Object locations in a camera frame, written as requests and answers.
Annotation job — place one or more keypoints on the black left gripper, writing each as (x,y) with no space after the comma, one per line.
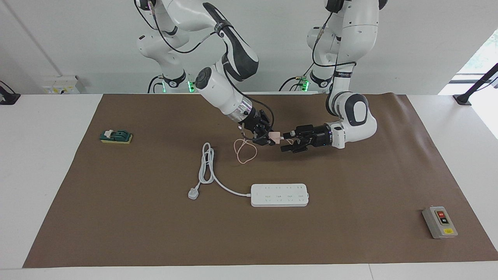
(317,138)

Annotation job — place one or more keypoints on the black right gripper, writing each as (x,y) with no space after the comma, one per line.
(256,124)

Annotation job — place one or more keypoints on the pink charger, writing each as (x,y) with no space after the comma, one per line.
(275,136)

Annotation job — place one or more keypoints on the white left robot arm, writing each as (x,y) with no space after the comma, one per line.
(354,112)

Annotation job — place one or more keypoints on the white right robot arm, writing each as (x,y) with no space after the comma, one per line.
(218,89)

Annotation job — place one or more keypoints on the white power strip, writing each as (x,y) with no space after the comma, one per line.
(280,195)

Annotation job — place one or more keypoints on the white three-pin plug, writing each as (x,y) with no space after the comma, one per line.
(193,193)

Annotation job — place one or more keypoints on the brown table mat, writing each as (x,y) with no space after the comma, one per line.
(155,233)

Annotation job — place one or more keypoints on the black monitor stand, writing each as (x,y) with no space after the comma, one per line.
(462,100)

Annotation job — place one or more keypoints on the green knife switch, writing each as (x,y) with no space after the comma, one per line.
(116,136)

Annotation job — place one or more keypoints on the grey on-off switch box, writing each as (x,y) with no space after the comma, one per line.
(439,223)

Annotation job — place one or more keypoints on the white wall socket box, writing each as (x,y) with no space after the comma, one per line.
(62,85)

